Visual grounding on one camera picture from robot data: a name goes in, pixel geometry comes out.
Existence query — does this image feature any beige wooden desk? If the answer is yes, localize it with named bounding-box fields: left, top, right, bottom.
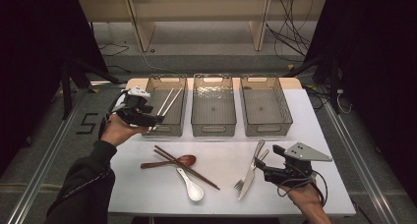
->
left=78, top=0, right=328, bottom=52

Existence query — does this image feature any smoky transparent plastic bin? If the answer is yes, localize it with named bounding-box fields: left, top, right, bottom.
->
left=135, top=74, right=189, bottom=138
left=190, top=73, right=238, bottom=138
left=239, top=74, right=294, bottom=138

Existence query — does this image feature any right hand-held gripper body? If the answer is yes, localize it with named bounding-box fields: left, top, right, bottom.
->
left=263, top=141, right=333, bottom=188

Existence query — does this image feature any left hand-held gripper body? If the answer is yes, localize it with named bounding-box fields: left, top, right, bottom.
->
left=110, top=85, right=159, bottom=128

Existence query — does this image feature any black floor cable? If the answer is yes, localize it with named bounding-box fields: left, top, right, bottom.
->
left=98, top=42, right=131, bottom=58

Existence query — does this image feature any black curtain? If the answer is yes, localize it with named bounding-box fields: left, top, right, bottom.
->
left=0, top=0, right=110, bottom=174
left=303, top=0, right=417, bottom=198

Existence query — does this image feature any person's right hand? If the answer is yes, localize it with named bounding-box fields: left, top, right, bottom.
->
left=280, top=182, right=325, bottom=216

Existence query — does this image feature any person's left hand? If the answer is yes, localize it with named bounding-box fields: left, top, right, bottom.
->
left=99, top=112, right=150, bottom=148

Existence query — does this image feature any brown wooden spoon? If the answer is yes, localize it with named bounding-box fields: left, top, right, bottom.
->
left=141, top=154, right=198, bottom=169

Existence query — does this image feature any white ceramic spoon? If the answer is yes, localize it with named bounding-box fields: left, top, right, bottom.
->
left=176, top=167, right=206, bottom=202

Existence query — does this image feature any black metal stand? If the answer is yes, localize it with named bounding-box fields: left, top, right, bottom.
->
left=59, top=57, right=125, bottom=121
left=283, top=51, right=342, bottom=116

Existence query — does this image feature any brown wooden chopstick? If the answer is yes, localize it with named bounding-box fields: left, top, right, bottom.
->
left=152, top=148, right=210, bottom=186
left=154, top=144, right=221, bottom=191

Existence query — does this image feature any aluminium floor rail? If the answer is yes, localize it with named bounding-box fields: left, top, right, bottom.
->
left=5, top=85, right=94, bottom=224
left=322, top=99, right=400, bottom=224

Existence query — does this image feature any left hand-held gripper cable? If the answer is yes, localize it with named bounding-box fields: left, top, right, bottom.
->
left=47, top=90, right=128, bottom=217

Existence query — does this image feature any white floor cable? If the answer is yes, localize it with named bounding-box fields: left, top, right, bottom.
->
left=140, top=49, right=173, bottom=74

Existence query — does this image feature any bundle of black floor cables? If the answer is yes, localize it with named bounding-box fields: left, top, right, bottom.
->
left=265, top=0, right=317, bottom=64

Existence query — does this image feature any metal fork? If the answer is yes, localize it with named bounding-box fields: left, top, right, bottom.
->
left=233, top=148, right=270, bottom=192

